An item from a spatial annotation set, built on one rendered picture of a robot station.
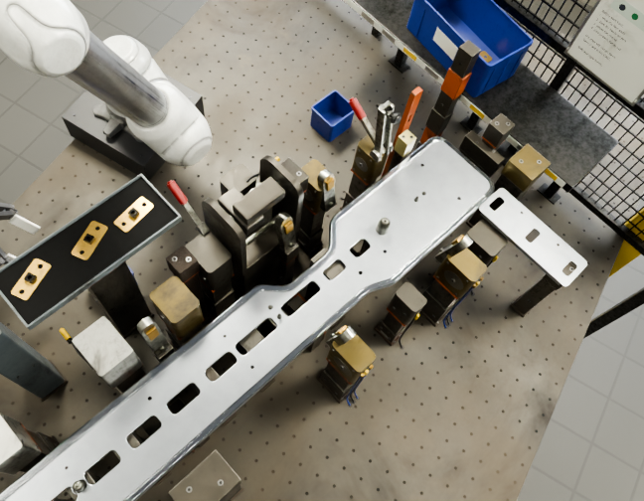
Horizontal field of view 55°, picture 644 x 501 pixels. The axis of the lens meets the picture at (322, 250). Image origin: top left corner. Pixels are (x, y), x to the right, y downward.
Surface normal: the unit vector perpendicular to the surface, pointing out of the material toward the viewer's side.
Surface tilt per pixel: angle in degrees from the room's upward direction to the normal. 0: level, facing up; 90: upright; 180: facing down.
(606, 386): 0
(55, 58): 88
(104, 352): 0
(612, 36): 90
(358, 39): 0
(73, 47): 89
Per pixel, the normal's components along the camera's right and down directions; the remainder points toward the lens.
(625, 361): 0.10, -0.41
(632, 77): -0.72, 0.60
